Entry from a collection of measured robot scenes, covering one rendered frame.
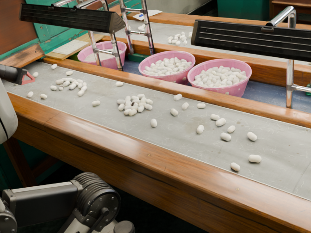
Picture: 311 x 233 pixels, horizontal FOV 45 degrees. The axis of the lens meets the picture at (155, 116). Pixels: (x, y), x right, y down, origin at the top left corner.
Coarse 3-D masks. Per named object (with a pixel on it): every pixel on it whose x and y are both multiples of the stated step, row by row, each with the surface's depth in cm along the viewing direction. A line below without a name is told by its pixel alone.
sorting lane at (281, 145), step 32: (32, 96) 174; (64, 96) 169; (96, 96) 164; (160, 96) 154; (128, 128) 138; (160, 128) 135; (192, 128) 132; (224, 128) 128; (256, 128) 126; (288, 128) 123; (224, 160) 115; (288, 160) 110; (288, 192) 99
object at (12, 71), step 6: (6, 66) 149; (12, 66) 155; (6, 72) 148; (12, 72) 150; (18, 72) 152; (24, 72) 151; (6, 78) 149; (12, 78) 151; (18, 78) 151; (18, 84) 150
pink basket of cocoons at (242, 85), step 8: (200, 64) 167; (208, 64) 168; (216, 64) 168; (224, 64) 168; (232, 64) 166; (240, 64) 163; (192, 72) 164; (200, 72) 168; (248, 72) 157; (192, 80) 162; (200, 88) 151; (208, 88) 148; (216, 88) 146; (224, 88) 146; (232, 88) 148; (240, 88) 150; (240, 96) 155
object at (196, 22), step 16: (208, 32) 112; (224, 32) 109; (240, 32) 106; (256, 32) 103; (272, 32) 100; (288, 32) 98; (304, 32) 95; (224, 48) 109; (240, 48) 106; (256, 48) 103; (272, 48) 100; (288, 48) 97; (304, 48) 95
